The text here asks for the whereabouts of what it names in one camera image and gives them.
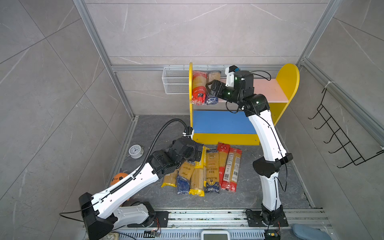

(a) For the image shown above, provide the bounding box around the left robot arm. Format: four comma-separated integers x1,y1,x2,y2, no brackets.
79,137,203,240

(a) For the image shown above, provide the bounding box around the red clear spaghetti bag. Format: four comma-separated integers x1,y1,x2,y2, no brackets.
192,71,208,106

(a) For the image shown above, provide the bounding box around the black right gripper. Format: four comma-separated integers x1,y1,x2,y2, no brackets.
206,80,243,107

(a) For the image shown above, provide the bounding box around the round white gauge clock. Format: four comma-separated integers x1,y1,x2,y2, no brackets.
129,145,144,159

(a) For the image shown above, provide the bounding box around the blue Ankara bag label down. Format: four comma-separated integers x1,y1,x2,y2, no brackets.
204,70,222,106

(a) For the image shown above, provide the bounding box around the red white-label spaghetti bag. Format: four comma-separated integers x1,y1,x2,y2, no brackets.
221,148,242,192

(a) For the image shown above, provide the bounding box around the yellow shelf unit frame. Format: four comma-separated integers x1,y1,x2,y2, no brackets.
189,64,300,146

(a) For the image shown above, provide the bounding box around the black wall hook rack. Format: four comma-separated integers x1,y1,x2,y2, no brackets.
308,88,384,169

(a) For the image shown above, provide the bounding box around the blue-end Chinese spaghetti bag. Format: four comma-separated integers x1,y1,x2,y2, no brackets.
205,150,221,194

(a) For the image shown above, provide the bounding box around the white wire basket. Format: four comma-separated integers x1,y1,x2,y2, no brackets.
162,65,227,95

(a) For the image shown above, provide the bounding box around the orange monster toy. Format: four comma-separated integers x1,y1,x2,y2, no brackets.
110,173,128,186

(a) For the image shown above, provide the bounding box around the white digital display device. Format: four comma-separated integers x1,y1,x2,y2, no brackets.
201,230,231,240

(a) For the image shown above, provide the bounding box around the pink upper shelf board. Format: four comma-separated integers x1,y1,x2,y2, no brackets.
205,78,289,104

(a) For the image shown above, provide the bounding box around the black corrugated cable hose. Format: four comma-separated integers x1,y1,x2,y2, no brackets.
107,118,190,193

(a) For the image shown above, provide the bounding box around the yellow Pastatime spaghetti bag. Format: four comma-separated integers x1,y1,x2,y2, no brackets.
189,146,209,197

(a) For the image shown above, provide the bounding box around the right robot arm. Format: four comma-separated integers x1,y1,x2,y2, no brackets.
207,66,293,227

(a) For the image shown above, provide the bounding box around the dark blue spaghetti No5 bag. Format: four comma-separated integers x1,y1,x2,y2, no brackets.
177,176,190,195

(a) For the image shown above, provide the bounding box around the blue Ankara spaghetti bag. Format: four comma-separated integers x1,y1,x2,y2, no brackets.
178,161,196,181

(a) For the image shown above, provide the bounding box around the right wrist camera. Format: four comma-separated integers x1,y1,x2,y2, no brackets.
225,65,240,87

